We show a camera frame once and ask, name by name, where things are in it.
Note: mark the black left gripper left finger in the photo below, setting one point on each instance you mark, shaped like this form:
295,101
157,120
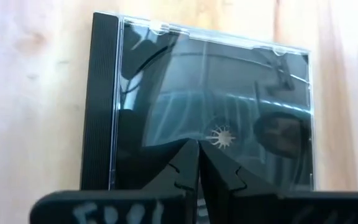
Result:
179,174

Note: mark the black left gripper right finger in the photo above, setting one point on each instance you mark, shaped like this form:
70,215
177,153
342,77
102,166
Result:
222,180

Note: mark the clear jewel case black tray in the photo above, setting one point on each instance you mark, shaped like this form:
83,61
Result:
197,77

